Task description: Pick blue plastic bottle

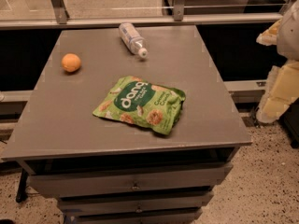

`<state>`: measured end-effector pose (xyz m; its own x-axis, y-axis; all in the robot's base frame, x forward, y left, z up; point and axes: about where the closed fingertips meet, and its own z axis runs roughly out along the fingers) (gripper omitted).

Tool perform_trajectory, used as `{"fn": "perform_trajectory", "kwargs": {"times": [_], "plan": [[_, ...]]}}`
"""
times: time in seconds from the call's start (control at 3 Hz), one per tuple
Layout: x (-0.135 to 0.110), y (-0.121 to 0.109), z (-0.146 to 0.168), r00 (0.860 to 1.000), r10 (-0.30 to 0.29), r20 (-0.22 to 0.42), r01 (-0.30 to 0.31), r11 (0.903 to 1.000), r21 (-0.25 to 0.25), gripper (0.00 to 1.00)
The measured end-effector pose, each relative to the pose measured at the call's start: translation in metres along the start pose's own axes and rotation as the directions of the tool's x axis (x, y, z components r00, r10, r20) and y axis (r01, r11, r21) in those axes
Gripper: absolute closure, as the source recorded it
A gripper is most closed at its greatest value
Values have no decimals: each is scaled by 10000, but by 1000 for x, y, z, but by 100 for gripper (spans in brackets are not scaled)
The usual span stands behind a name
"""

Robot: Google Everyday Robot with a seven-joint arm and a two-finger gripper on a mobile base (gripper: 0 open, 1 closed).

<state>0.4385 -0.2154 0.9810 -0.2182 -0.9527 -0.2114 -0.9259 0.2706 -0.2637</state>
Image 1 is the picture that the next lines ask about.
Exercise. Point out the orange fruit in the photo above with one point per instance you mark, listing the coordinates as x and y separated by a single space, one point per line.
71 62

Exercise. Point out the grey metal railing frame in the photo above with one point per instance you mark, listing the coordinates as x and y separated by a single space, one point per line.
32 14

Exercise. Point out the grey drawer cabinet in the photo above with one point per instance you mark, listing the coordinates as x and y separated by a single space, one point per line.
119 140

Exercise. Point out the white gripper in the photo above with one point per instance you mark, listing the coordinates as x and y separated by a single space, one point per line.
290 36

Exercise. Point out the green snack chip bag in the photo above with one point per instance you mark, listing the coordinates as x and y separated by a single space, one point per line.
137 102

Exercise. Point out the clear plastic water bottle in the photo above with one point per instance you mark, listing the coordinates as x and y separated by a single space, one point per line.
133 40

